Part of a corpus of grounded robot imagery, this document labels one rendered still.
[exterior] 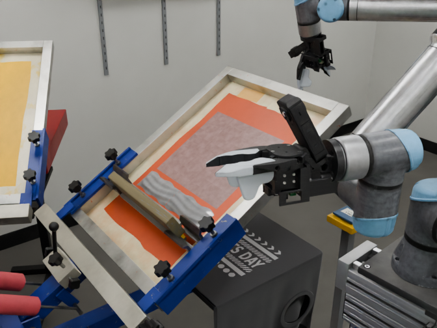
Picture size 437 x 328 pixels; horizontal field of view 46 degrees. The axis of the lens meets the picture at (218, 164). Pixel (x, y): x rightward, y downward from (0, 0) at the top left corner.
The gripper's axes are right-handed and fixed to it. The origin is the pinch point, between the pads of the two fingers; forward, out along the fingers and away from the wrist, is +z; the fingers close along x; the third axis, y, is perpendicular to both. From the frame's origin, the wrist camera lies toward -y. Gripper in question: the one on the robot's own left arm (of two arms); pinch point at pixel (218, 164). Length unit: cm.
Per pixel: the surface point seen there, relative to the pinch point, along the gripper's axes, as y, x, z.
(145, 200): 30, 66, 2
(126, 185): 29, 78, 6
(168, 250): 43, 59, -2
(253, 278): 64, 68, -31
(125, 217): 41, 82, 7
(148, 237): 43, 68, 2
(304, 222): 136, 242, -138
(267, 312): 78, 68, -36
